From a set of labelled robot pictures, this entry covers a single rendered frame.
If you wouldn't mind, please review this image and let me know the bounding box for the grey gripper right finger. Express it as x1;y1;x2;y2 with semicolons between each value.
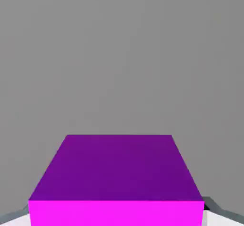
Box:
201;196;244;226

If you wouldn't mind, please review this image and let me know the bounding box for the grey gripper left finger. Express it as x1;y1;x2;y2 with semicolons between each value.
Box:
0;204;31;226

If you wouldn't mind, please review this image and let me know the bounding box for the small magenta cube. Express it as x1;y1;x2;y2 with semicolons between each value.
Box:
28;134;205;226

